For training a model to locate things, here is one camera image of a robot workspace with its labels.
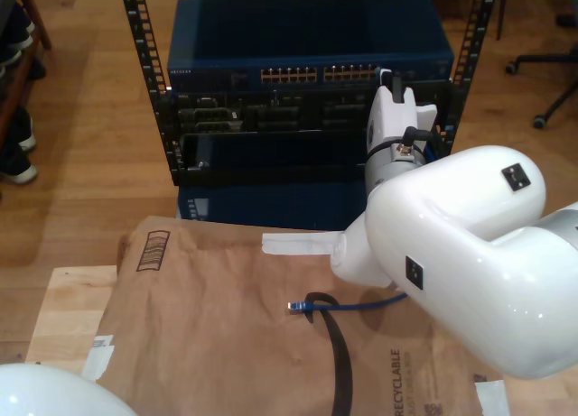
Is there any blue network cable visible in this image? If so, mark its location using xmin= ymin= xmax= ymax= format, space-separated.
xmin=287 ymin=292 xmax=407 ymax=317

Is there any black rack server unit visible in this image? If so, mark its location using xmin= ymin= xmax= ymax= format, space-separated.
xmin=155 ymin=79 xmax=466 ymax=137

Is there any black open rack tray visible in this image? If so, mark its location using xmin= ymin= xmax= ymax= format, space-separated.
xmin=171 ymin=127 xmax=448 ymax=187

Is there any dark furniture leg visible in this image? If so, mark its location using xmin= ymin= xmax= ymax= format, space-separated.
xmin=495 ymin=0 xmax=507 ymax=42

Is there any dark blue box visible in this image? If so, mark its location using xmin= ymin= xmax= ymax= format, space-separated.
xmin=176 ymin=180 xmax=372 ymax=233

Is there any white tape strip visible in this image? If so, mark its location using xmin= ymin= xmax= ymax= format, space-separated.
xmin=261 ymin=231 xmax=347 ymax=256

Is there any black office chair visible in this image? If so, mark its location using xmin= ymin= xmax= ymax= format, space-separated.
xmin=504 ymin=12 xmax=578 ymax=129

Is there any brown packing paper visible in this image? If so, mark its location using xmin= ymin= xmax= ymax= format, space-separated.
xmin=92 ymin=215 xmax=503 ymax=416

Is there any white paper sheet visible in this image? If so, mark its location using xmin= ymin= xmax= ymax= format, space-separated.
xmin=472 ymin=374 xmax=512 ymax=416

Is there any brown wooden shoe rack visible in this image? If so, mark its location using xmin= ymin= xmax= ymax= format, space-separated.
xmin=0 ymin=0 xmax=53 ymax=140

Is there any dark shoe white sole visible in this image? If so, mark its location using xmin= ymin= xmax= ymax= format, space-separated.
xmin=0 ymin=0 xmax=37 ymax=47
xmin=0 ymin=41 xmax=48 ymax=81
xmin=6 ymin=106 xmax=38 ymax=153
xmin=0 ymin=147 xmax=40 ymax=186

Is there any white paper label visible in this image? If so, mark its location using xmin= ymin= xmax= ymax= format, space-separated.
xmin=80 ymin=346 xmax=115 ymax=382

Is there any blue network switch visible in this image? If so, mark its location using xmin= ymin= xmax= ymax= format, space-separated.
xmin=165 ymin=0 xmax=455 ymax=92

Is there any black metal rack frame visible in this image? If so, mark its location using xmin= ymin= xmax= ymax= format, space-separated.
xmin=119 ymin=0 xmax=496 ymax=187

